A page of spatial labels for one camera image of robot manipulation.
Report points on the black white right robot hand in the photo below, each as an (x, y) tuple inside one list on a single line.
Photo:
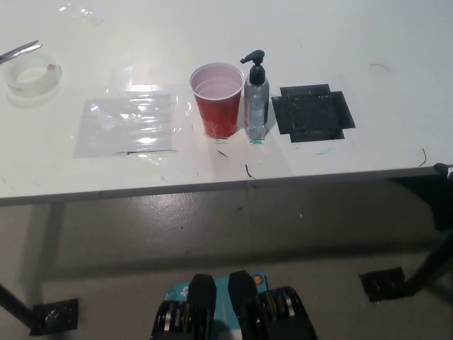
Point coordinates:
[(445, 171)]

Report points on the silver scissors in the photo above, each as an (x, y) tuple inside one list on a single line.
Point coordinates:
[(21, 50)]

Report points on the crumpled clear plastic wrap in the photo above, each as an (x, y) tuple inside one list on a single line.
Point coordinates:
[(83, 14)]

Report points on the clear plastic sheet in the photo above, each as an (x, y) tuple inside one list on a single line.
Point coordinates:
[(124, 124)]

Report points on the clear hand soap pump bottle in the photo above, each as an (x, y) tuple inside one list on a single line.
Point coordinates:
[(256, 102)]

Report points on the red plastic cup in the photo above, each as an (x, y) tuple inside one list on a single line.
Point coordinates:
[(217, 113)]

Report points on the clear tape roll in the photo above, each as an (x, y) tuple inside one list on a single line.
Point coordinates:
[(35, 88)]

